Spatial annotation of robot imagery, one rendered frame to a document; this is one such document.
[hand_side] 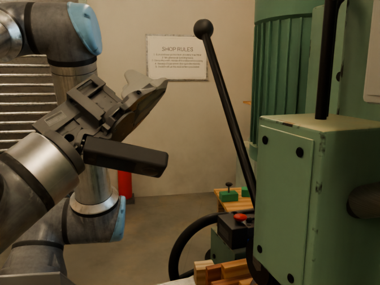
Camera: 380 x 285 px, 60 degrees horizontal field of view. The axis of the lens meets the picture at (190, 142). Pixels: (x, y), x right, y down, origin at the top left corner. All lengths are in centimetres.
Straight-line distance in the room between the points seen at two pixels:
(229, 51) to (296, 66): 314
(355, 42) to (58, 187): 35
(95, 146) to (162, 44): 304
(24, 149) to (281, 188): 29
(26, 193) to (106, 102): 17
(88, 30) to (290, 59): 47
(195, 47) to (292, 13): 304
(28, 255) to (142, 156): 70
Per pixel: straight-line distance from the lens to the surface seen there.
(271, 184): 31
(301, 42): 49
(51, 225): 112
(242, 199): 220
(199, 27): 58
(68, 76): 84
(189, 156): 362
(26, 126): 359
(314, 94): 45
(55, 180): 42
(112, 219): 108
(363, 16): 35
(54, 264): 111
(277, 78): 50
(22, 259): 109
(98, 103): 48
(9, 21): 81
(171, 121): 352
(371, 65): 25
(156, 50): 345
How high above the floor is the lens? 134
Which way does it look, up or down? 12 degrees down
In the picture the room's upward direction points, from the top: straight up
